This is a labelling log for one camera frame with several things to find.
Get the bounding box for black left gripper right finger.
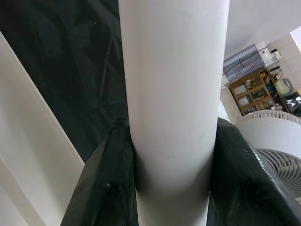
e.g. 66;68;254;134
206;117;301;226

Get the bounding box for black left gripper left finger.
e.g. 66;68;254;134
60;116;140;226

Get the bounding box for white plastic table top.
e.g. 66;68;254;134
0;32;85;226

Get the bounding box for white plastic table leg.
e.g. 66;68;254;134
117;0;230;226

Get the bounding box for white standing fan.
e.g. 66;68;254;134
235;109;301;201

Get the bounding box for brown wooden shelf cabinet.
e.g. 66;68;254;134
228;68;290;116

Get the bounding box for black cloth cover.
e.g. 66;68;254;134
0;0;129;163

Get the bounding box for clear blue plastic box stack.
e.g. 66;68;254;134
222;43;268;82

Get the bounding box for small white jug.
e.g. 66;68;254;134
270;49;283;62

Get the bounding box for white box appliance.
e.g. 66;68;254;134
255;41;273;67

